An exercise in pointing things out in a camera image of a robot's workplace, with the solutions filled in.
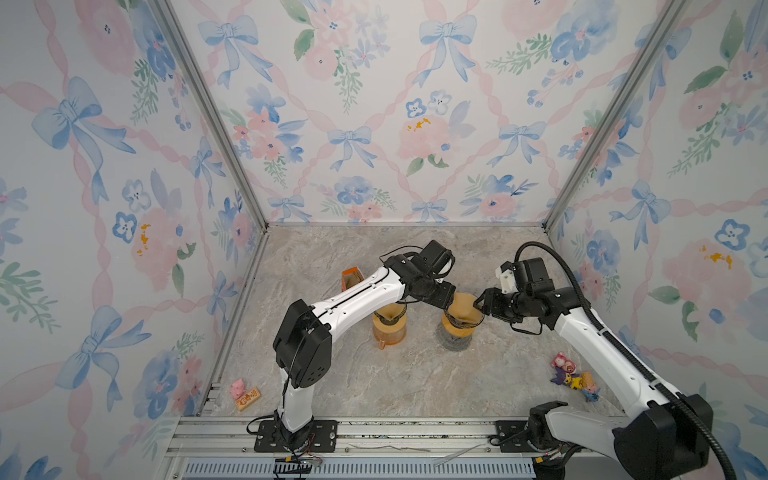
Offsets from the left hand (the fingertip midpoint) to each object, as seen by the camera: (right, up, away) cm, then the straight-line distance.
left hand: (447, 295), depth 81 cm
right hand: (+9, -2, 0) cm, 9 cm away
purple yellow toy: (+32, -22, 0) cm, 39 cm away
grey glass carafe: (+2, -14, +4) cm, 15 cm away
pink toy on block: (-55, -27, -2) cm, 61 cm away
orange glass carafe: (-15, -14, +9) cm, 23 cm away
